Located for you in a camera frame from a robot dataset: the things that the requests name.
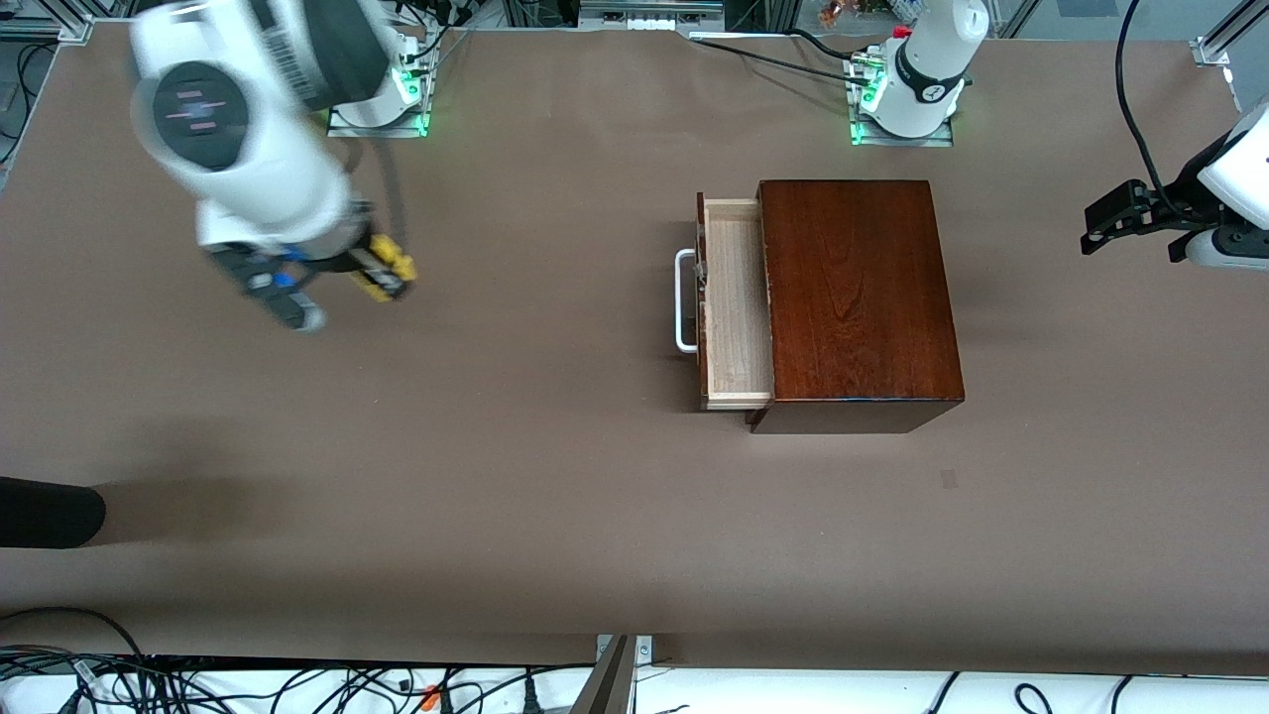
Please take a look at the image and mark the aluminium corner bracket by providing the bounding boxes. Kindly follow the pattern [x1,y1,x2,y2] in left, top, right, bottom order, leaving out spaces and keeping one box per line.
[595,633,655,667]

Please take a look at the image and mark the wooden drawer with white handle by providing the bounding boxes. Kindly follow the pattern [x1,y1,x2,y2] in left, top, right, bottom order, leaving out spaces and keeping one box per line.
[674,191,776,413]

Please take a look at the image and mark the yellow block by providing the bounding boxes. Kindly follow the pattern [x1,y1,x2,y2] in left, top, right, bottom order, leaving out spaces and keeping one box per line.
[372,234,418,297]

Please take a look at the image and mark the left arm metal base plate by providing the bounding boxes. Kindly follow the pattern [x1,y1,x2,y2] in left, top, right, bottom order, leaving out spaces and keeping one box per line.
[848,55,955,148]

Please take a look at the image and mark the black cable on table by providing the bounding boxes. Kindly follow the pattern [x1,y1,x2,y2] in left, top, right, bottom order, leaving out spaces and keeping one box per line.
[689,36,873,85]

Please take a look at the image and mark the dark brown wooden cabinet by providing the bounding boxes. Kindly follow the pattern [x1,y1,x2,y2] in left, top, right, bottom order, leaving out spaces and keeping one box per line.
[746,178,967,435]

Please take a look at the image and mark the aluminium frame profile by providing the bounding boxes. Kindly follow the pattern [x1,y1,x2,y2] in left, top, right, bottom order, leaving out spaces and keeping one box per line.
[1193,0,1269,68]
[0,0,95,46]

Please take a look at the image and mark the black cylindrical object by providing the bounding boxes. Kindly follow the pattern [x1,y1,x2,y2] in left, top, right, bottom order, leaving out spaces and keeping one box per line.
[0,476,107,549]

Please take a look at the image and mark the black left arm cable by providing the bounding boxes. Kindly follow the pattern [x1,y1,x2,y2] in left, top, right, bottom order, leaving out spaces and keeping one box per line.
[1114,0,1186,224]

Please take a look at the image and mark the grey metal post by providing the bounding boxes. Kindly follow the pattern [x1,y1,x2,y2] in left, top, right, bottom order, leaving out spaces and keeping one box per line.
[570,637,637,714]

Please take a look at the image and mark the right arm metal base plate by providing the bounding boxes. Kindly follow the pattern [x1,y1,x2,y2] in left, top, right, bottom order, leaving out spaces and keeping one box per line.
[327,30,429,138]

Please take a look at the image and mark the silver electronics box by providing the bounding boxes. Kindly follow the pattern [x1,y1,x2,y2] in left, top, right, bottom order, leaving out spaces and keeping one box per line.
[578,0,727,33]

